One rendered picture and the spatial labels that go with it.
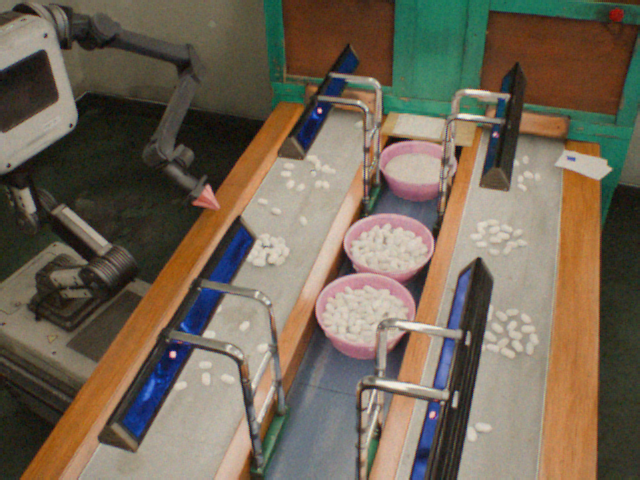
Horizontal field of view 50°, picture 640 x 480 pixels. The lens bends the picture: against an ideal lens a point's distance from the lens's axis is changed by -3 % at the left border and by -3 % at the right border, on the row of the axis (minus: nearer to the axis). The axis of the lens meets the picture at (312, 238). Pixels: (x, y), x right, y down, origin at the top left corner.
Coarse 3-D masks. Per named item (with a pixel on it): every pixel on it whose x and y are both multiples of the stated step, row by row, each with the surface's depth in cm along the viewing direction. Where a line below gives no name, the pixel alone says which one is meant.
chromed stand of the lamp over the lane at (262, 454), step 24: (216, 288) 146; (240, 288) 145; (264, 312) 146; (168, 336) 136; (192, 336) 135; (240, 360) 134; (264, 360) 150; (240, 384) 139; (264, 408) 155; (288, 408) 170; (264, 456) 160
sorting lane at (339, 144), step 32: (352, 128) 264; (288, 160) 249; (320, 160) 248; (352, 160) 247; (256, 192) 234; (288, 192) 234; (320, 192) 233; (256, 224) 222; (288, 224) 221; (320, 224) 221; (288, 256) 210; (256, 288) 200; (288, 288) 199; (224, 320) 190; (256, 320) 190; (256, 352) 181; (192, 384) 174; (224, 384) 174; (160, 416) 167; (192, 416) 166; (224, 416) 166; (160, 448) 160; (192, 448) 160; (224, 448) 159
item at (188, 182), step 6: (186, 174) 212; (204, 174) 216; (180, 180) 211; (186, 180) 211; (192, 180) 212; (204, 180) 216; (180, 186) 212; (186, 186) 212; (192, 186) 212; (186, 192) 213; (192, 192) 210; (186, 198) 212; (192, 198) 210
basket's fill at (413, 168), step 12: (396, 156) 250; (408, 156) 250; (420, 156) 250; (396, 168) 244; (408, 168) 243; (420, 168) 244; (432, 168) 244; (408, 180) 238; (420, 180) 238; (432, 180) 238
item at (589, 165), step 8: (568, 152) 242; (576, 152) 241; (560, 160) 239; (568, 160) 238; (576, 160) 238; (584, 160) 238; (592, 160) 238; (600, 160) 238; (568, 168) 235; (576, 168) 234; (584, 168) 234; (592, 168) 234; (600, 168) 234; (608, 168) 234; (592, 176) 230; (600, 176) 230
